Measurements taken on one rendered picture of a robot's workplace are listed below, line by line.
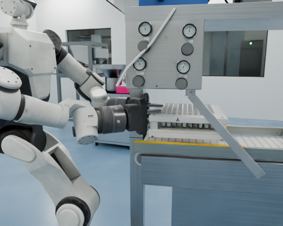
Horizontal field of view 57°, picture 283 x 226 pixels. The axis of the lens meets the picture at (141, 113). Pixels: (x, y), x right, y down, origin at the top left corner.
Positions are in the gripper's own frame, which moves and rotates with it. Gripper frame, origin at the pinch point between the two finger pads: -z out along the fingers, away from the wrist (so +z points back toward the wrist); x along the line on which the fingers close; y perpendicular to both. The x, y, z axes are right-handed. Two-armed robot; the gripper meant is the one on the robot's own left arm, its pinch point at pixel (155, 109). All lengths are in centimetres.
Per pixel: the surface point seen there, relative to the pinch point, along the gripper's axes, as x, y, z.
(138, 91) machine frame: -5.8, -7.4, 9.1
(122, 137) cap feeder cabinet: 81, -218, 104
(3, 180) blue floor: 96, -95, 185
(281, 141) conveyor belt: 12.0, -7.6, -46.0
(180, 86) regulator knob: -11.1, 24.0, -13.7
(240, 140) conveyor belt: 11.7, -4.1, -31.4
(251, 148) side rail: 8.1, 15.5, -33.6
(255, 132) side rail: 10.4, -12.3, -37.3
